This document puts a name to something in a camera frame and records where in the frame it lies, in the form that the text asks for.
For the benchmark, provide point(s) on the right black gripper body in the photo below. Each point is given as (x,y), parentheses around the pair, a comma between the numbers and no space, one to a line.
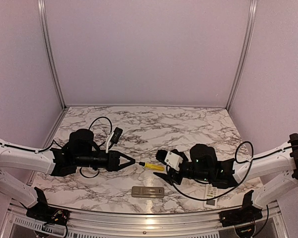
(201,175)

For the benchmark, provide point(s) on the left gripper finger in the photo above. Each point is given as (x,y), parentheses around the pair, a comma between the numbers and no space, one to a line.
(127,157)
(125,165)

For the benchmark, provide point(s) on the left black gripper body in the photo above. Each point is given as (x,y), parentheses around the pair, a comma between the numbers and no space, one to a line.
(86,160)

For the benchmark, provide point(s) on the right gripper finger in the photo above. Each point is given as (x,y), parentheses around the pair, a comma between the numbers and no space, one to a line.
(171,177)
(171,172)

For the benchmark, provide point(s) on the yellow handle screwdriver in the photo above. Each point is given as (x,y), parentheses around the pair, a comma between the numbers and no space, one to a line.
(151,166)

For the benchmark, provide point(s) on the white remote control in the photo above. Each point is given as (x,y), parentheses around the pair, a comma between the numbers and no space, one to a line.
(210,194)
(147,192)

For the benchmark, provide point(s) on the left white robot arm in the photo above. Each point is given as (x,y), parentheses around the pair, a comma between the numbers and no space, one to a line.
(29,159)

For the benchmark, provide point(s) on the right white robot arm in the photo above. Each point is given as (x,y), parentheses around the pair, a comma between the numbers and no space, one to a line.
(282,160)

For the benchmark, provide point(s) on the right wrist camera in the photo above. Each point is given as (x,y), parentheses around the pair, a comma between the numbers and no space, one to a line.
(169,158)

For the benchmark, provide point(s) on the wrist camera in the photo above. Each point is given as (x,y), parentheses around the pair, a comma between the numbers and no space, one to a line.
(113,138)
(169,158)

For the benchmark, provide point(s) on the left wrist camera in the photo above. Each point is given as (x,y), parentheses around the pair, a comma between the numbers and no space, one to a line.
(113,138)

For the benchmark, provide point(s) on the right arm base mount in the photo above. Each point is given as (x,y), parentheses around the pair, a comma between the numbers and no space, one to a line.
(246,213)

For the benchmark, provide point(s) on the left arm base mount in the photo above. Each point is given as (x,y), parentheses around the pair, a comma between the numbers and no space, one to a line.
(49,214)

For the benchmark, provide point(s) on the front aluminium table rail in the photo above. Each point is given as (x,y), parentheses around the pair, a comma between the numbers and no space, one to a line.
(93,224)

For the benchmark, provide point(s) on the left aluminium frame post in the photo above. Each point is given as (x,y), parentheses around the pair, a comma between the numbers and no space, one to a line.
(49,52)

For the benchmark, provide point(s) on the aluminium frame post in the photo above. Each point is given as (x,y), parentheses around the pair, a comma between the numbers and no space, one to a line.
(244,52)
(49,52)

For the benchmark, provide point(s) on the right aluminium frame post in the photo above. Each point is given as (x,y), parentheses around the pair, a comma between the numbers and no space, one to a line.
(244,52)

